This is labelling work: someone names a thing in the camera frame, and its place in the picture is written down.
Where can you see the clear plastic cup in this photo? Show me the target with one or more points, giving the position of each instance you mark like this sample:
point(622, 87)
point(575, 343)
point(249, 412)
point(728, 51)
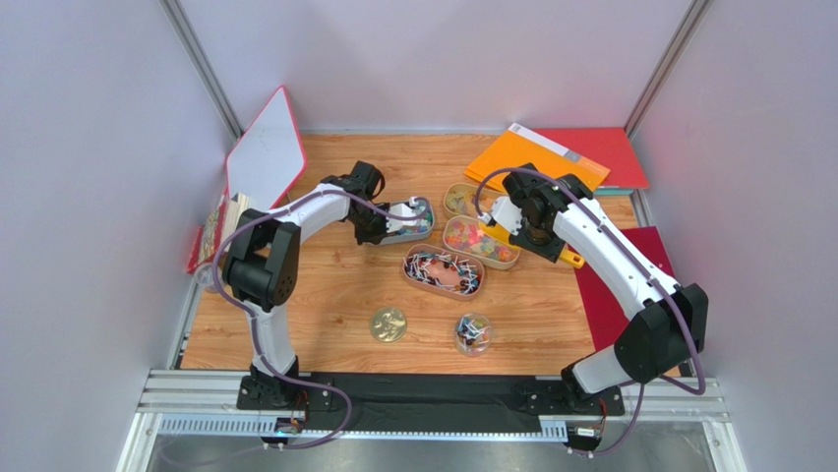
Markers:
point(204, 277)

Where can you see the white board with red frame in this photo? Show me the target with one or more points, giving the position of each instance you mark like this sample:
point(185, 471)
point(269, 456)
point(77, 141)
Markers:
point(269, 158)

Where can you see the beige tray of star candies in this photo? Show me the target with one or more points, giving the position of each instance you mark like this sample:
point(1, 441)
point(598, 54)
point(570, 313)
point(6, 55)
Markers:
point(465, 236)

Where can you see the aluminium rail frame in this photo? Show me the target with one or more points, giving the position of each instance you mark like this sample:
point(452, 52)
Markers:
point(203, 402)

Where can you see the gold round lid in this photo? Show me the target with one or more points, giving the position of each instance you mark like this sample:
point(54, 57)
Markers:
point(388, 324)

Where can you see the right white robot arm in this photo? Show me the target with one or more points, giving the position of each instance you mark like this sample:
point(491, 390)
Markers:
point(666, 320)

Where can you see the clear glass jar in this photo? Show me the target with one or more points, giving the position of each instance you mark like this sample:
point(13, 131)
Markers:
point(473, 334)

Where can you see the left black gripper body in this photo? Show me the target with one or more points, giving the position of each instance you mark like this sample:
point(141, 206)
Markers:
point(369, 225)

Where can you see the beige tray of popsicle candies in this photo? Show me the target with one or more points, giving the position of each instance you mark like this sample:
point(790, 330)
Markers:
point(459, 199)

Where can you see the teal book under folder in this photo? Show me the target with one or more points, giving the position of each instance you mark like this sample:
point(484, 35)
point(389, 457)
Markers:
point(609, 192)

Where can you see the stack of books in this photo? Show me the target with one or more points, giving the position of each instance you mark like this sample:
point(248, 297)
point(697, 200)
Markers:
point(219, 225)

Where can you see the red folder at back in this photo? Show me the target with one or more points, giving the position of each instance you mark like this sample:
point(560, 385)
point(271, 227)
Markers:
point(609, 147)

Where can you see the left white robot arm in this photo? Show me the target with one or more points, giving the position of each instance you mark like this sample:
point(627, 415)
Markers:
point(263, 259)

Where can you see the dark red folder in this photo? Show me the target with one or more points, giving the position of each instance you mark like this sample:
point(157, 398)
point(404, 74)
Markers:
point(605, 316)

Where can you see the orange folder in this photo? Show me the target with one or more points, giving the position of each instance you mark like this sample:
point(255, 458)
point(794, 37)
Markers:
point(518, 145)

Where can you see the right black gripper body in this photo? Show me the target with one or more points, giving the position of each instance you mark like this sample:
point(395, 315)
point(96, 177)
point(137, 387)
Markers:
point(546, 242)

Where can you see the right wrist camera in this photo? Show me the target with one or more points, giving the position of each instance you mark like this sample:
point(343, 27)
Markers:
point(505, 214)

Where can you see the grey tray of round candies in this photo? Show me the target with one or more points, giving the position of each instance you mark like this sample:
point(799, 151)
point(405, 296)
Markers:
point(428, 227)

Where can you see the yellow plastic scoop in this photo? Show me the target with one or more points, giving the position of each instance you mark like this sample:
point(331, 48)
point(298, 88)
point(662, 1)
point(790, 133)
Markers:
point(568, 256)

